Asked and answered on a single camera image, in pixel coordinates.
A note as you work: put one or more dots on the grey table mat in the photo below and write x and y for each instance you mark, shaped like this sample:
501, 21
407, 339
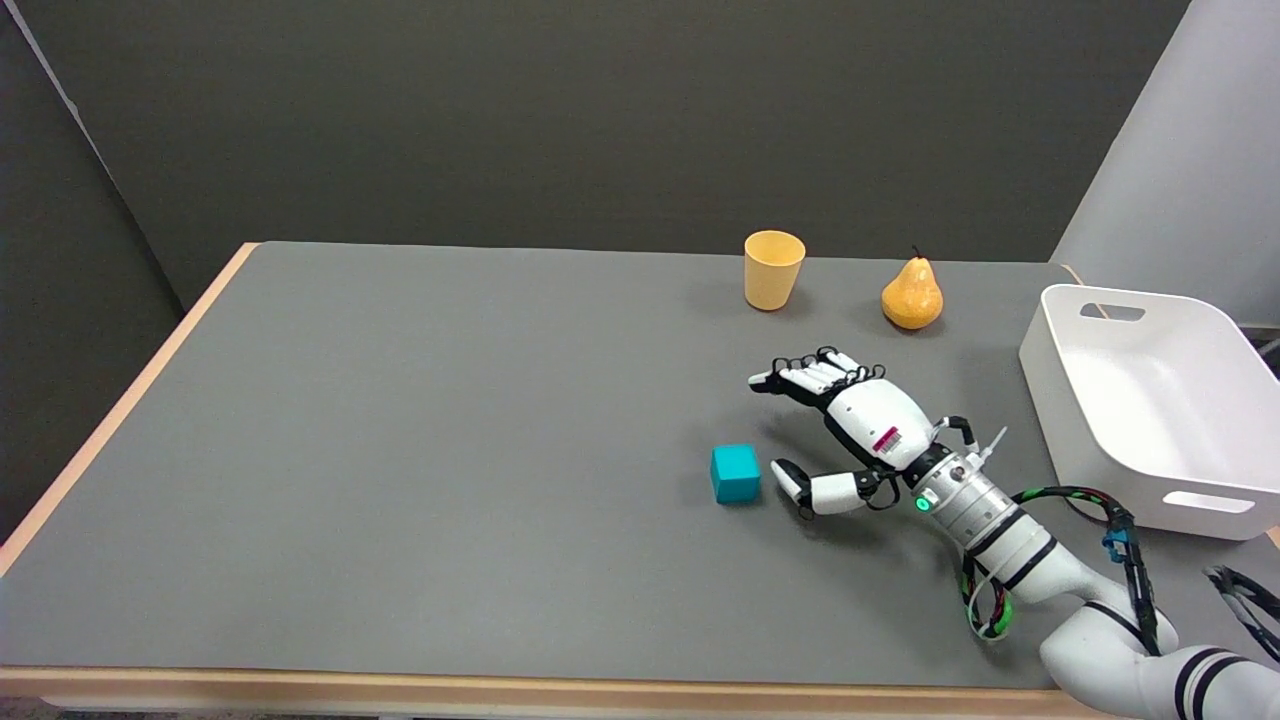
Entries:
450, 450

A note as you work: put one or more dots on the white partition panel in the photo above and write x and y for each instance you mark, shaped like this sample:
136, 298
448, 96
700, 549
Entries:
1190, 150

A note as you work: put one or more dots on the white plastic bin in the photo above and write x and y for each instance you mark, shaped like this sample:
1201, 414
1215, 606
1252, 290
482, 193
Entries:
1150, 400

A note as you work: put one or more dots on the yellow pear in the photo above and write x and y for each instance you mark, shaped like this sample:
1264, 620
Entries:
912, 295

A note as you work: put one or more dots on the blue cube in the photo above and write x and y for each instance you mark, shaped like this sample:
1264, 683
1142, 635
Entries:
735, 473

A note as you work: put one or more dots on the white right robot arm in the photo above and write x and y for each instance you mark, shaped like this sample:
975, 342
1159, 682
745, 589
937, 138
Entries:
1010, 530

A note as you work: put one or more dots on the yellow plastic cup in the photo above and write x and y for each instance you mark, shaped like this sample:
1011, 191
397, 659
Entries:
773, 270

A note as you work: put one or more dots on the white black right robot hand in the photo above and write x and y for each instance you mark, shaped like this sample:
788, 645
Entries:
875, 420

